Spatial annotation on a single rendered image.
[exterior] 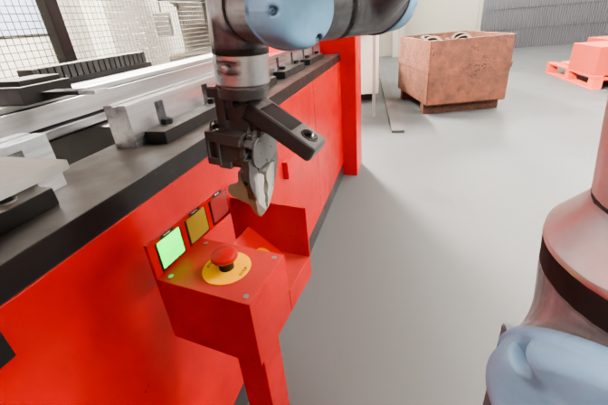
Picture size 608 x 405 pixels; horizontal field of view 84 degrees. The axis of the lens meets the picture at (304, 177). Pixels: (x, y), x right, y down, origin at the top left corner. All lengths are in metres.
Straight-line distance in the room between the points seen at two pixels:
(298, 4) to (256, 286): 0.35
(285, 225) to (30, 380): 0.40
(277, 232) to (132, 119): 0.40
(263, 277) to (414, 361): 0.96
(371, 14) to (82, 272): 0.53
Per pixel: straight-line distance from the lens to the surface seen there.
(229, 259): 0.50
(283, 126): 0.46
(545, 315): 0.20
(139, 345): 0.75
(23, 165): 0.42
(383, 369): 1.35
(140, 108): 0.84
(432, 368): 1.38
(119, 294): 0.67
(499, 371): 0.19
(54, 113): 1.03
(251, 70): 0.45
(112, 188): 0.64
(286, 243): 0.64
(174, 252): 0.56
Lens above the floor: 1.11
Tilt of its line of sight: 25 degrees down
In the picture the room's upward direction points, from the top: 5 degrees counter-clockwise
